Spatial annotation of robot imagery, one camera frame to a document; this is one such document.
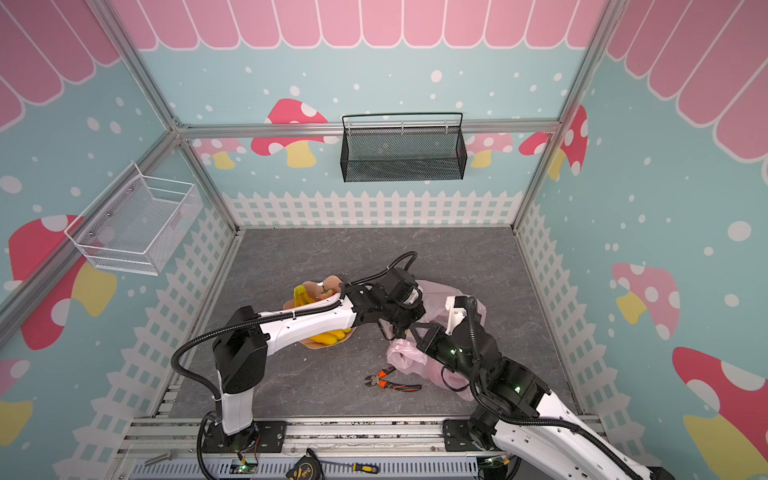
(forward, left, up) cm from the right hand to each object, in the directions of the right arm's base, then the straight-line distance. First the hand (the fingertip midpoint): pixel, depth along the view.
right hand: (406, 327), depth 67 cm
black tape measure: (-24, +23, -22) cm, 40 cm away
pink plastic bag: (-7, 0, 0) cm, 7 cm away
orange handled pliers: (-5, +8, -23) cm, 25 cm away
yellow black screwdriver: (-24, +11, -24) cm, 36 cm away
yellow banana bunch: (+17, +31, -15) cm, 38 cm away
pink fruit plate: (+17, +35, -18) cm, 43 cm away
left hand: (+3, -8, -11) cm, 13 cm away
